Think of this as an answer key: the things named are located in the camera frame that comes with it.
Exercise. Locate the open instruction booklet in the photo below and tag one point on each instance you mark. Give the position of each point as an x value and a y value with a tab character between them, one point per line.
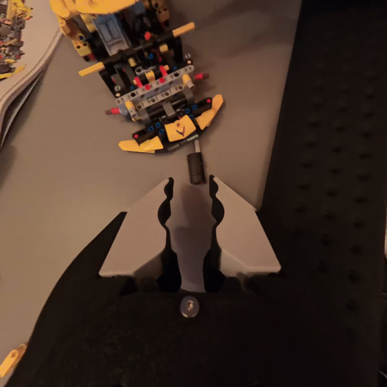
24	45

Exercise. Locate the black dimpled chair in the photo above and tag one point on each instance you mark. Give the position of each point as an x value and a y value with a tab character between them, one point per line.
332	181

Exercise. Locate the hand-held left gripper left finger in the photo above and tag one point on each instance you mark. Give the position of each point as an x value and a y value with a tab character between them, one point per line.
136	242

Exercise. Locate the black toy axle connector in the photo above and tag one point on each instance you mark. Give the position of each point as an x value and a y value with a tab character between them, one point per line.
196	169

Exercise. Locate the yellow angled toy brick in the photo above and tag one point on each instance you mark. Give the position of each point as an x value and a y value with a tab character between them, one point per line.
12	358

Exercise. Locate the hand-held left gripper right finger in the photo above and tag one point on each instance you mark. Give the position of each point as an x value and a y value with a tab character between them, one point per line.
245	242

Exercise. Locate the yellow toy brick car model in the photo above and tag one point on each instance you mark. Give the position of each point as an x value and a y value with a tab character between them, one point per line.
151	90

